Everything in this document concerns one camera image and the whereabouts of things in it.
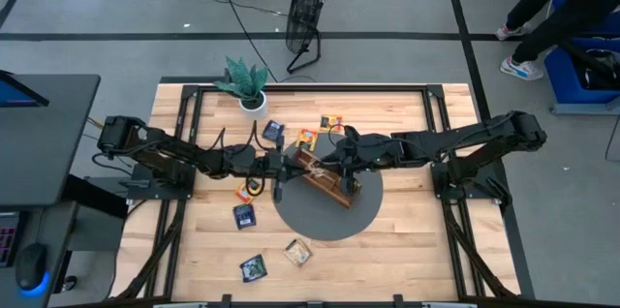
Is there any wooden tea organizer box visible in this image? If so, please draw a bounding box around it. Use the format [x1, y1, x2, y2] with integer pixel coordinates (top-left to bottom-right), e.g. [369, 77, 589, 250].
[293, 146, 363, 210]

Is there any grey round woven placemat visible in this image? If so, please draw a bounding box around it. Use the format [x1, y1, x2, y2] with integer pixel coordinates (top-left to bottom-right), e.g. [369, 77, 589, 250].
[270, 132, 385, 241]

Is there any black desk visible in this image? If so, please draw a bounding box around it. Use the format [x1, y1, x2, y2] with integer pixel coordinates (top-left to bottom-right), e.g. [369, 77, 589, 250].
[0, 74, 102, 208]

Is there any black keyboard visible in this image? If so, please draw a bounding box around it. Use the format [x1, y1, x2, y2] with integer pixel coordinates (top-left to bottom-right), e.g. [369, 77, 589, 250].
[0, 223, 20, 269]

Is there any dark tea packet green print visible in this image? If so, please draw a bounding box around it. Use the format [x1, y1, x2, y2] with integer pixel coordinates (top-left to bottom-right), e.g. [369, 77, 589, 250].
[239, 254, 268, 284]

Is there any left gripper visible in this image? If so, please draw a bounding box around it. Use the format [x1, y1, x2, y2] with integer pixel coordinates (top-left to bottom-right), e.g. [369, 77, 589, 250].
[263, 136, 311, 202]

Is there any black computer mouse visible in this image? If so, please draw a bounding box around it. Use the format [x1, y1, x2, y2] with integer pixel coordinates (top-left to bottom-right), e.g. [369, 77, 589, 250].
[15, 242, 48, 294]

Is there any black floor fan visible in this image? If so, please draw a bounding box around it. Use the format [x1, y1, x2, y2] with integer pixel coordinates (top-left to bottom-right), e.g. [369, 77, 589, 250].
[284, 0, 329, 76]

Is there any dark grey low desk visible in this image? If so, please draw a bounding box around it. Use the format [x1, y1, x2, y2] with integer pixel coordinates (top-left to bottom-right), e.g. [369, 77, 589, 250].
[0, 200, 78, 308]

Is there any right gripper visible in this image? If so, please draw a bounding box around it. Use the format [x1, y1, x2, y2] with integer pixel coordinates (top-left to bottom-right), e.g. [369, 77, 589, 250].
[320, 127, 388, 196]

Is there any blue storage bin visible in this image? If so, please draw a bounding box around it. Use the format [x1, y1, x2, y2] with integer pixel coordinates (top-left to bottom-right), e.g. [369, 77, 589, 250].
[542, 36, 620, 106]
[549, 0, 620, 33]

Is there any black aluminium table frame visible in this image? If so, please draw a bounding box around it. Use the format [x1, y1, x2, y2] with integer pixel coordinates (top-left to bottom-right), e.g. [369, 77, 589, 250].
[109, 83, 522, 308]

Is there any dark blue tea packet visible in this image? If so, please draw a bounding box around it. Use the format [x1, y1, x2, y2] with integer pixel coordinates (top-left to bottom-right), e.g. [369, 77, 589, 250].
[262, 119, 286, 143]
[232, 203, 258, 231]

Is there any orange mango tea packet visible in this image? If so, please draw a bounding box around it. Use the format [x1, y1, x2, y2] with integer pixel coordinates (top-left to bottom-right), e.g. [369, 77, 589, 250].
[294, 128, 320, 152]
[234, 182, 258, 205]
[319, 114, 344, 133]

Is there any person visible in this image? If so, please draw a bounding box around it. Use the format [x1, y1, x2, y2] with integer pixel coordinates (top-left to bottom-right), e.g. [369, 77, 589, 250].
[494, 0, 620, 81]

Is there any green plant in white pot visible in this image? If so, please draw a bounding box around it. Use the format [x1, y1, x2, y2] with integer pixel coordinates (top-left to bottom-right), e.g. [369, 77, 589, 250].
[212, 55, 270, 123]

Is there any computer monitor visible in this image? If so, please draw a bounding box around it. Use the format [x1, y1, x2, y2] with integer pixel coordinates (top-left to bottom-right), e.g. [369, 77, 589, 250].
[0, 69, 50, 108]

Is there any long black floor cable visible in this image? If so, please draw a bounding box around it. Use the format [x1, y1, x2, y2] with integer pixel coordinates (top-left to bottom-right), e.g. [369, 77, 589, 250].
[215, 0, 280, 83]

